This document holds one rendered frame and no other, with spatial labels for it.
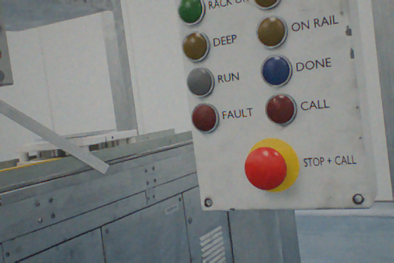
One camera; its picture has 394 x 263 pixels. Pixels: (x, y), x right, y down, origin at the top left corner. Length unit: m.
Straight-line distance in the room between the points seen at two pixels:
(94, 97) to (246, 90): 4.84
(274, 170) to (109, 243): 1.08
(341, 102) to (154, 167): 1.18
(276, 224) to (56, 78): 5.17
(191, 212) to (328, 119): 1.44
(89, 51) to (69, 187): 4.08
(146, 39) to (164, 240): 3.33
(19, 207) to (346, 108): 0.87
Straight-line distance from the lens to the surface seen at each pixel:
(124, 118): 2.02
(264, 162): 0.48
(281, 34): 0.50
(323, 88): 0.49
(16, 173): 1.21
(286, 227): 0.61
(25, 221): 1.23
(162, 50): 4.78
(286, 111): 0.49
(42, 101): 5.86
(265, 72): 0.50
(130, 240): 1.60
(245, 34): 0.52
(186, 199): 1.88
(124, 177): 1.50
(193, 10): 0.53
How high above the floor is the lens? 0.95
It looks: 3 degrees down
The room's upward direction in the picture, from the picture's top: 7 degrees counter-clockwise
